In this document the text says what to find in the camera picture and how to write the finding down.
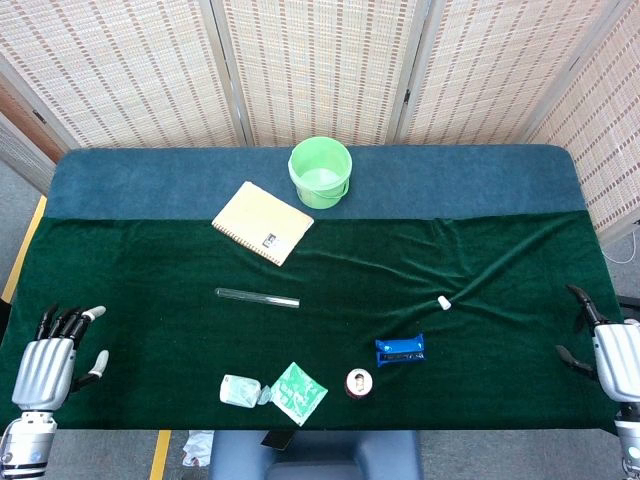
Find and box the blue table cover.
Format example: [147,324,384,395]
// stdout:
[44,144,587,222]

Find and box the brown wooden door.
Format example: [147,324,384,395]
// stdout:
[0,82,66,164]

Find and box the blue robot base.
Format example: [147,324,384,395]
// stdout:
[208,428,424,480]

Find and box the white floor cable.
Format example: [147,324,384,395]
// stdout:
[602,244,640,265]

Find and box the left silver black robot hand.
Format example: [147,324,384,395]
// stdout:
[10,303,110,414]

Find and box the red drink can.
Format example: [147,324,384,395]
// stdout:
[345,367,375,400]

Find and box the beige spiral notebook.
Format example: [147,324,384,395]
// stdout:
[210,180,315,268]

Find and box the grey ribbed panel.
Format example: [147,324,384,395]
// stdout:
[0,112,57,194]

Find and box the woven bamboo screen panel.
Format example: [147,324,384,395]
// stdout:
[519,0,640,244]
[0,0,251,151]
[394,0,631,146]
[209,0,431,147]

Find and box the white crumpled rag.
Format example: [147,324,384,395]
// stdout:
[180,429,215,469]

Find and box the clear glass test tube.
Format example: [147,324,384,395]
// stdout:
[214,287,301,310]

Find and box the green white sachet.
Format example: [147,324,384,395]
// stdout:
[269,361,329,428]

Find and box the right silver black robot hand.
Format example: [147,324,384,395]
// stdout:
[554,284,640,404]

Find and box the white wrapped tissue pack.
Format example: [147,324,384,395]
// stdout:
[219,373,274,407]

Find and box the dark green velvet cloth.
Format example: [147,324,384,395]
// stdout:
[0,209,626,432]

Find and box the blue snack packet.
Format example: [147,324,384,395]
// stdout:
[374,333,428,369]

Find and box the light green plastic bucket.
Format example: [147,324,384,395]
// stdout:
[287,136,354,210]

